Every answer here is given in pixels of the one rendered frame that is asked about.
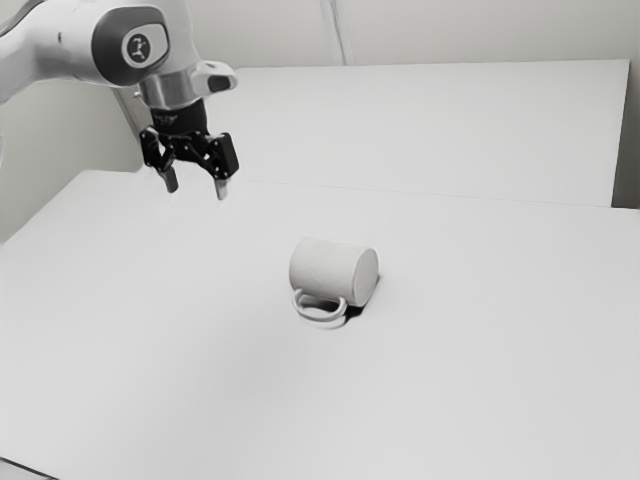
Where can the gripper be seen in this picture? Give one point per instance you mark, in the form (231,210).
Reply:
(179,119)

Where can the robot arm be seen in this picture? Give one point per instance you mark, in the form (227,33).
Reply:
(60,45)

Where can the white mug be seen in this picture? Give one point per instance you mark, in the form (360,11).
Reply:
(332,276)

